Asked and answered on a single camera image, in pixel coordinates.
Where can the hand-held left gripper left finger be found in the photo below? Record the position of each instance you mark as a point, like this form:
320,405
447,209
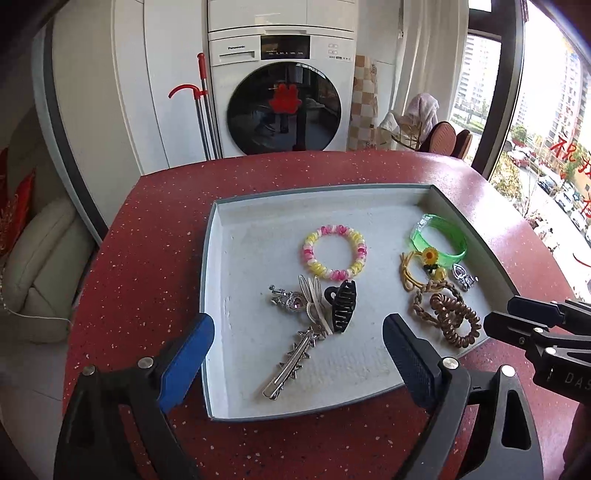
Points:
184,360

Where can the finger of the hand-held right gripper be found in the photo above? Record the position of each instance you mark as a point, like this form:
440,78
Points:
531,308
512,327

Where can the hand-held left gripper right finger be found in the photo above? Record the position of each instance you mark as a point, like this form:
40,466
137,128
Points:
406,355

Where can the black claw clip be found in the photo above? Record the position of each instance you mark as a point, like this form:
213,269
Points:
341,314

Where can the beige hair clip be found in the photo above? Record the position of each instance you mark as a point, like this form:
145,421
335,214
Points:
318,309

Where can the silver spiked hair clip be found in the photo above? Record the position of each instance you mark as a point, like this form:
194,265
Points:
288,364

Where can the silver heart pendant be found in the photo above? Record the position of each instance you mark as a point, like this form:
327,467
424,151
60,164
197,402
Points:
293,302

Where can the white shallow tray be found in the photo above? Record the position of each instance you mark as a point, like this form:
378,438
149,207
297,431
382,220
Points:
258,240

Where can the person's right forearm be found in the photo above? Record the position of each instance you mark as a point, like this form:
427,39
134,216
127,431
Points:
581,443

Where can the green translucent bangle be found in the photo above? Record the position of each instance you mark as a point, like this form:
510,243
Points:
455,251

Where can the red window sticker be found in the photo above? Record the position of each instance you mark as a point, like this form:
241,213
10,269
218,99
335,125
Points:
565,152

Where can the beige sofa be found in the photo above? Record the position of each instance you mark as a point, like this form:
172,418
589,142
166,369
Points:
41,258

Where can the brown round chair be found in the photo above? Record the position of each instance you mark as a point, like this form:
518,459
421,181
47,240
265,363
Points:
438,138
464,145

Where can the brown chairs with cloth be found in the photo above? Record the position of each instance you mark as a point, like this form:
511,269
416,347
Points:
388,134

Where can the red cushion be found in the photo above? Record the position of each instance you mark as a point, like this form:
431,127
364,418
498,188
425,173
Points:
16,207

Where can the pink towel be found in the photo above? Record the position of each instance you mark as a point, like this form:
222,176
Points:
425,106

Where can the checkered cloth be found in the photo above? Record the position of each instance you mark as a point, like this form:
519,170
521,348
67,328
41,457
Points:
362,101

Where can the white washing machine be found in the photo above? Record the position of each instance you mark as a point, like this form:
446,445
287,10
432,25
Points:
231,69

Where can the white cabinet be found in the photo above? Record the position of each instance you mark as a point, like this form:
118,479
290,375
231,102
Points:
161,46

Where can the white stacked dryer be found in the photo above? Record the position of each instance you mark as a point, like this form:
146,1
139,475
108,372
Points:
277,14

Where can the dark window frame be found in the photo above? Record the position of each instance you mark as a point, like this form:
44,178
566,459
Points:
503,92

